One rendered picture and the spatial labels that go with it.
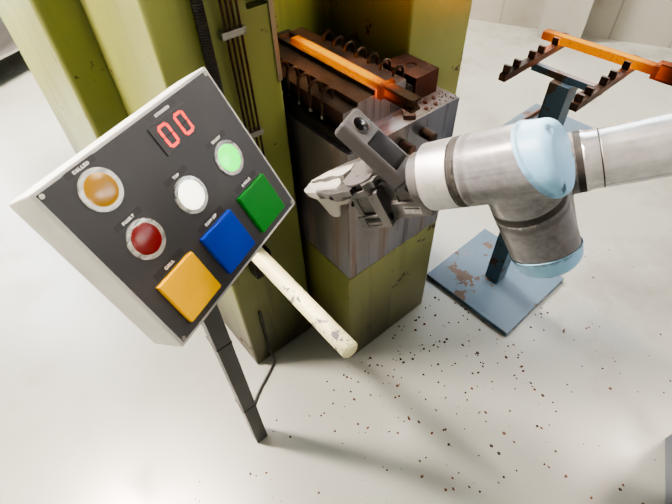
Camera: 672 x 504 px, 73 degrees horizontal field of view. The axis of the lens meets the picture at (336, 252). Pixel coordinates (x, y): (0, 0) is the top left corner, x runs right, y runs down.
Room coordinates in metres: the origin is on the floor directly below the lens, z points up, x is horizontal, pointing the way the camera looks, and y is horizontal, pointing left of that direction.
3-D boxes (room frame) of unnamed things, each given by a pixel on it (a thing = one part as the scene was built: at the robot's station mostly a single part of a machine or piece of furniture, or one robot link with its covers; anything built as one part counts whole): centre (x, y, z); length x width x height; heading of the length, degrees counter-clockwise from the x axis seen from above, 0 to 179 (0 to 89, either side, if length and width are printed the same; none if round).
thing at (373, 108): (1.14, 0.02, 0.96); 0.42 x 0.20 x 0.09; 37
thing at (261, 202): (0.60, 0.13, 1.01); 0.07 x 0.05 x 0.07; 152
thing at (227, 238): (0.51, 0.17, 1.01); 0.07 x 0.05 x 0.07; 152
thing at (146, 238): (0.44, 0.26, 1.09); 0.05 x 0.03 x 0.04; 127
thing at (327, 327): (0.70, 0.11, 0.62); 0.44 x 0.05 x 0.05; 37
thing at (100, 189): (0.46, 0.30, 1.16); 0.05 x 0.03 x 0.04; 127
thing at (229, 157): (0.62, 0.17, 1.09); 0.05 x 0.03 x 0.04; 127
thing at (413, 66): (1.13, -0.21, 0.95); 0.12 x 0.09 x 0.07; 37
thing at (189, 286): (0.42, 0.22, 1.01); 0.07 x 0.05 x 0.07; 152
